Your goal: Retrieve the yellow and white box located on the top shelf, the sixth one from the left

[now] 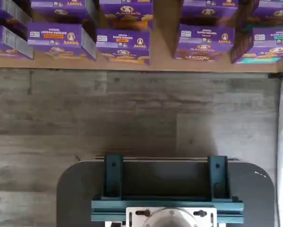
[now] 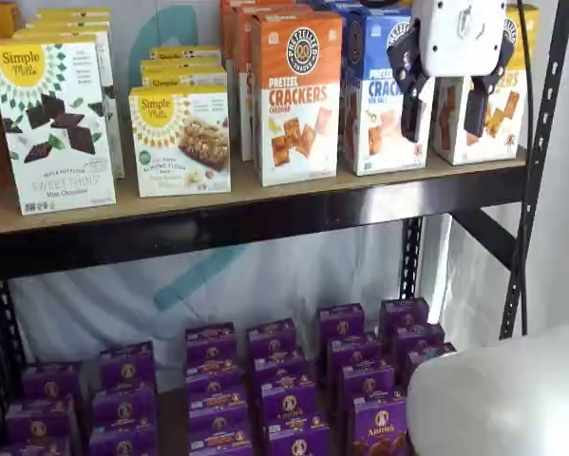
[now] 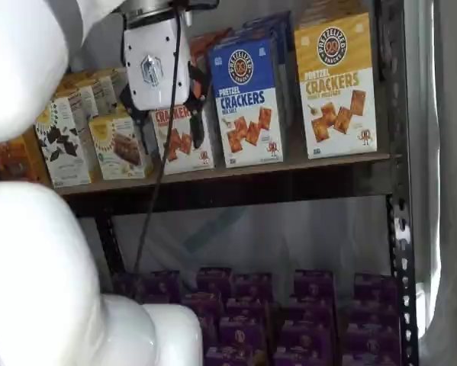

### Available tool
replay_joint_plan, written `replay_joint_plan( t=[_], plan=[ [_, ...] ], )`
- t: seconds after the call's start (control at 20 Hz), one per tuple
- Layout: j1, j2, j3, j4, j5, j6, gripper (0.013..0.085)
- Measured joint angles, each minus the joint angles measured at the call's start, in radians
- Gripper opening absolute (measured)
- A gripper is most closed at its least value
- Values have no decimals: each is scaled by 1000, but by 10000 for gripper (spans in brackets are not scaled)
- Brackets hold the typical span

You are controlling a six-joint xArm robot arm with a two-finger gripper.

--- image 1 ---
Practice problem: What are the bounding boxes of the purple Annie's box, chocolate bunnies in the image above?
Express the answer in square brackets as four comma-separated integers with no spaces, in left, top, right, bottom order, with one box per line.
[173,23,236,63]
[180,0,239,27]

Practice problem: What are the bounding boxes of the teal metal mounting frame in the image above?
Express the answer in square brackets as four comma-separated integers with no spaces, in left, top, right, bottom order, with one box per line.
[91,155,245,227]

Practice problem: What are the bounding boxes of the purple Annie's box, grey side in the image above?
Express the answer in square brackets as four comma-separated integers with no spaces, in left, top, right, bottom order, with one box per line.
[0,24,34,60]
[0,0,34,27]

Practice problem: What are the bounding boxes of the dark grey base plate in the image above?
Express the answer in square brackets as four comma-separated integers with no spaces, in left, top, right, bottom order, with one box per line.
[57,160,276,227]

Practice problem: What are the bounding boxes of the purple Annie's box, teal label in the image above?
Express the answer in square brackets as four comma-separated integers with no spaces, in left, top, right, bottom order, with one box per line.
[230,26,283,65]
[249,0,283,29]

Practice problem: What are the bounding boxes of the purple Annie's hidden veggies box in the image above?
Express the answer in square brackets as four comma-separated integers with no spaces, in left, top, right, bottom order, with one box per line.
[27,22,97,61]
[30,0,96,25]

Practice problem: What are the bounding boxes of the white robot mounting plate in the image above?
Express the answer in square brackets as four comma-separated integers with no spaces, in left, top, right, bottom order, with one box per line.
[125,207,218,227]

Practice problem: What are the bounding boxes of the purple Annie's box, orange label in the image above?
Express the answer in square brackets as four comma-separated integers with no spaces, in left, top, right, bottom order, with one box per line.
[95,28,151,66]
[99,0,154,31]

